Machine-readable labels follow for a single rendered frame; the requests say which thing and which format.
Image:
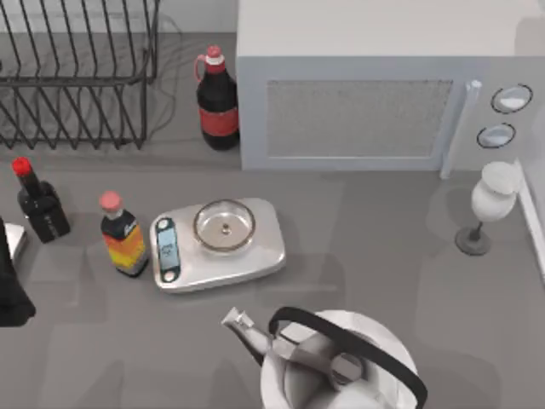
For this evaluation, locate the round microwave knob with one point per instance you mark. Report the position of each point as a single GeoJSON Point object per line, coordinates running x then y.
{"type": "Point", "coordinates": [496, 135]}
{"type": "Point", "coordinates": [511, 98]}

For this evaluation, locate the orange yellow label sauce bottle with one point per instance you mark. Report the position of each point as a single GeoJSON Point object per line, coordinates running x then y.
{"type": "Point", "coordinates": [123, 243]}

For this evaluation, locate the white goblet with grey base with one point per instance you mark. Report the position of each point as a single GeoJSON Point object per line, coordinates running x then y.
{"type": "Point", "coordinates": [494, 196]}

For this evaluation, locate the dark bottle with red label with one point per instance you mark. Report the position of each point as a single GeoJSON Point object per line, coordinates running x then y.
{"type": "Point", "coordinates": [218, 106]}

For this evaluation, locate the silver kitchen scale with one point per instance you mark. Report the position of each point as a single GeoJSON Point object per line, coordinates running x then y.
{"type": "Point", "coordinates": [221, 251]}

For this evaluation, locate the black square bottle red cap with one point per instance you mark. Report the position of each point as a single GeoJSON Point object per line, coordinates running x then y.
{"type": "Point", "coordinates": [42, 209]}

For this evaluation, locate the pale microwave oven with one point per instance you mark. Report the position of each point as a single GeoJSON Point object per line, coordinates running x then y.
{"type": "Point", "coordinates": [362, 64]}

